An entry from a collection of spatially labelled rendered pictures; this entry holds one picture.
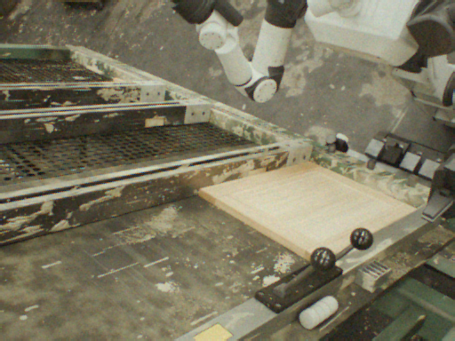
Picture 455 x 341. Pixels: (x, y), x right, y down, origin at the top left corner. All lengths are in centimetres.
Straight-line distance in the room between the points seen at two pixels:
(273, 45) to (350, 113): 134
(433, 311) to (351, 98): 178
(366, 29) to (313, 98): 162
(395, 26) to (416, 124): 123
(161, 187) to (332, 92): 182
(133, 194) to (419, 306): 63
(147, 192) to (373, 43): 61
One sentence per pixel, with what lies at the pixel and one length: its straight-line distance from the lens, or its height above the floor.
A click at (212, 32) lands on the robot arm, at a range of 121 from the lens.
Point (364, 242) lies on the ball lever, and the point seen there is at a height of 144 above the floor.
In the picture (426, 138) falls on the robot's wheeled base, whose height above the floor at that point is 17.
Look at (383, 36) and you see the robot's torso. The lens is 116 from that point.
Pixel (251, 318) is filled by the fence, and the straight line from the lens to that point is 74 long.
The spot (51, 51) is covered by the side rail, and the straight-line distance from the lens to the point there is 250.
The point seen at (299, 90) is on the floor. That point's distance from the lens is 284.
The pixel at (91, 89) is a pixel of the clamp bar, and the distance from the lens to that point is 175.
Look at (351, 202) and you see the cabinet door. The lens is 130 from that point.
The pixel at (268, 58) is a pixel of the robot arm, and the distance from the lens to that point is 139.
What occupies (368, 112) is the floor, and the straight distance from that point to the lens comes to 263.
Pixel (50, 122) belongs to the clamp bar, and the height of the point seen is 142.
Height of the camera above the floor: 220
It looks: 52 degrees down
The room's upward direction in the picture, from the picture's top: 47 degrees counter-clockwise
